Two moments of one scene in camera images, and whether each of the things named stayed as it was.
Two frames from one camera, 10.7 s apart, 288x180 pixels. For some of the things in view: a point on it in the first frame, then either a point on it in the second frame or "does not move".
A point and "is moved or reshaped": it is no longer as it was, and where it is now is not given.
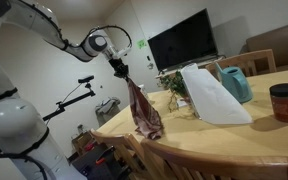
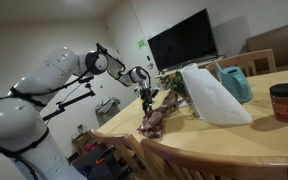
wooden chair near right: [161, 161] does not move
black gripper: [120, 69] -> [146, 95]
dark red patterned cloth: [146, 116] is moved or reshaped
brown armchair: [286, 43] does not move
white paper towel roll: [211, 99] does not move
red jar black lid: [287, 103] does not move
